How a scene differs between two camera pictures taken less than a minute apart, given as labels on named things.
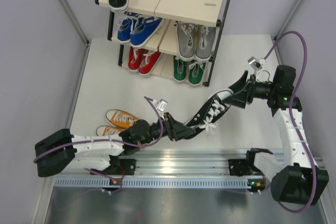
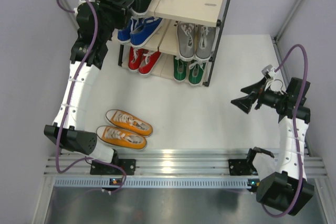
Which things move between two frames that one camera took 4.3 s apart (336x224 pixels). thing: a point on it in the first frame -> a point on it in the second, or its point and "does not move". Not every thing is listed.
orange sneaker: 121,118 does not move
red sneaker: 148,61 does not move
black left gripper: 175,130 -> 123,14
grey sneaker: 205,42 does not move
